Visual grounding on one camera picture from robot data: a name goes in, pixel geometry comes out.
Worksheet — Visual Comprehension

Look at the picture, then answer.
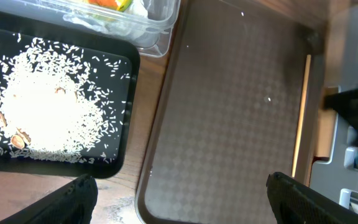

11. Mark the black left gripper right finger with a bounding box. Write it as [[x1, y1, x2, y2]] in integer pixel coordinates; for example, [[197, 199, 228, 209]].
[[266, 172, 358, 224]]

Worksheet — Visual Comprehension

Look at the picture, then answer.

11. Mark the spilled rice food waste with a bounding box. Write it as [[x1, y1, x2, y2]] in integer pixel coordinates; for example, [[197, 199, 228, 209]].
[[0, 33, 129, 164]]

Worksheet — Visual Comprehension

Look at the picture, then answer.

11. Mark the wooden chopstick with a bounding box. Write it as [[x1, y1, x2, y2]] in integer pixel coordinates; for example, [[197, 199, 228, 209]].
[[291, 54, 311, 178]]

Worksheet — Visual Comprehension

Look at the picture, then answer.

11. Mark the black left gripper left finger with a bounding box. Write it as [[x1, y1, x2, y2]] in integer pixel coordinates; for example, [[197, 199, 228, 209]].
[[0, 174, 98, 224]]

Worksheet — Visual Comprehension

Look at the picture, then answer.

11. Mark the grey dishwasher rack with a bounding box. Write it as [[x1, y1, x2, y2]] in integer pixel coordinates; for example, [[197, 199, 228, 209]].
[[310, 5, 358, 212]]

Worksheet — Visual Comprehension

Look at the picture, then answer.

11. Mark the white tissue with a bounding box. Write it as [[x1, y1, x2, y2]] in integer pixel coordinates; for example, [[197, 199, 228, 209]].
[[63, 0, 157, 48]]

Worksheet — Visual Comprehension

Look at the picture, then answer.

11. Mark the clear plastic bin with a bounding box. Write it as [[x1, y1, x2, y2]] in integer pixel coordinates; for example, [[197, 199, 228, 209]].
[[0, 0, 181, 58]]

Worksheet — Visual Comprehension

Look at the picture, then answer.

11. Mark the brown serving tray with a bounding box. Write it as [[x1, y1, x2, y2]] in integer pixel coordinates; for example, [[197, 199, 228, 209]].
[[135, 1, 319, 224]]

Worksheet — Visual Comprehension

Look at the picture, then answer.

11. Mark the black plastic tray bin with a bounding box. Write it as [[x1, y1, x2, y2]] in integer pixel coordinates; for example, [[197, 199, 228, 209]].
[[0, 12, 140, 179]]

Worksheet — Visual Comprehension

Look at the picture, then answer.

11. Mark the yellow green snack wrapper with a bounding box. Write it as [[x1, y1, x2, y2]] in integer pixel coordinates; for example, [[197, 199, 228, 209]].
[[86, 0, 132, 12]]

